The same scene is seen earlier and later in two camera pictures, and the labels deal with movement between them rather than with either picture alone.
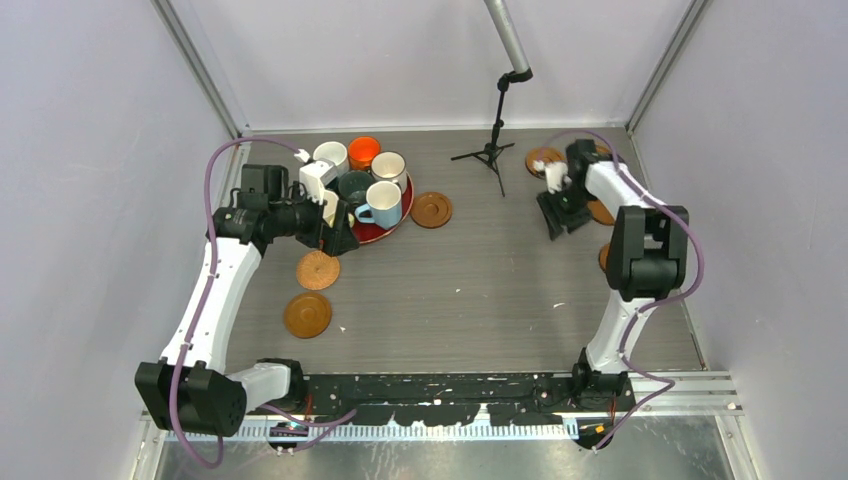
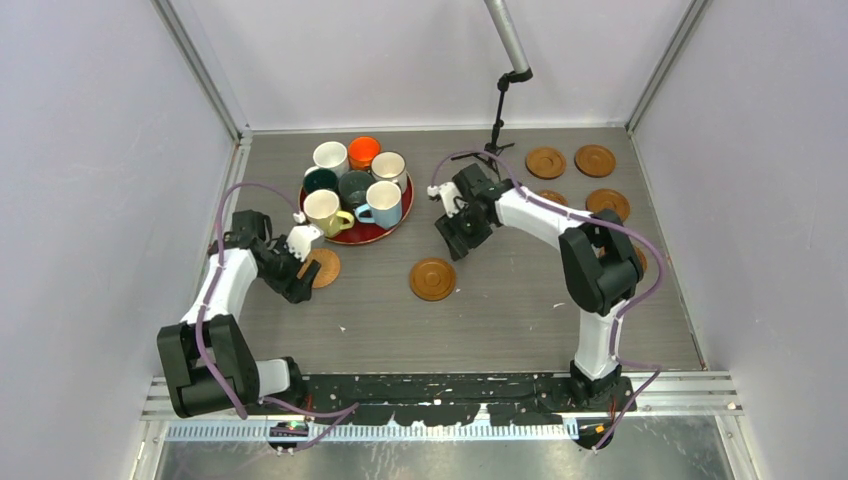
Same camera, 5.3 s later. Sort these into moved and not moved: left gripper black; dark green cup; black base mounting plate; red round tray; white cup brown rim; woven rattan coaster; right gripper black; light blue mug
Moved: left gripper black; right gripper black
Not moved: black base mounting plate; light blue mug; woven rattan coaster; white cup brown rim; dark green cup; red round tray
